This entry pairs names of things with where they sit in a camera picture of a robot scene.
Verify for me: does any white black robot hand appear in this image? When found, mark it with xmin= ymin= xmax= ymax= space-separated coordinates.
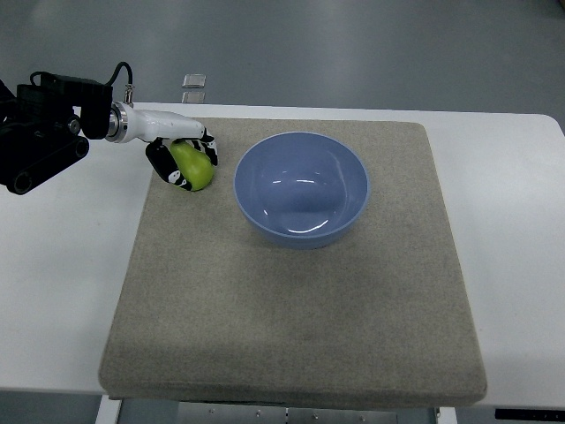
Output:
xmin=106 ymin=102 xmax=218 ymax=191

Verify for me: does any green pear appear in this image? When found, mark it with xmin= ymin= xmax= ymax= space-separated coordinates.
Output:
xmin=169 ymin=140 xmax=215 ymax=192

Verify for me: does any grey felt mat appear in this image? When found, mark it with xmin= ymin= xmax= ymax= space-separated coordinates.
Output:
xmin=99 ymin=118 xmax=487 ymax=409

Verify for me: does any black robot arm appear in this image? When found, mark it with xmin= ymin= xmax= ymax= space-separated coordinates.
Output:
xmin=1 ymin=62 xmax=133 ymax=195

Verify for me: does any blue bowl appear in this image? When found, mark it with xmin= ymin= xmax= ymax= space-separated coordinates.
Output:
xmin=233 ymin=132 xmax=371 ymax=250

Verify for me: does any silver floor plate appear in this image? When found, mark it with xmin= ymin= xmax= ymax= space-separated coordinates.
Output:
xmin=182 ymin=73 xmax=207 ymax=88
xmin=181 ymin=91 xmax=206 ymax=104

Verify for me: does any lower silver floor plate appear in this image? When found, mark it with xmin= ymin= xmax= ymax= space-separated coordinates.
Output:
xmin=181 ymin=91 xmax=206 ymax=104

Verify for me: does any metal table frame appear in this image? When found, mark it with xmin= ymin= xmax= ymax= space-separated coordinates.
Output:
xmin=95 ymin=396 xmax=458 ymax=423

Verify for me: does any upper silver floor plate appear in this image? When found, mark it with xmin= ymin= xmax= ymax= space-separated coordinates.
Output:
xmin=182 ymin=73 xmax=207 ymax=88

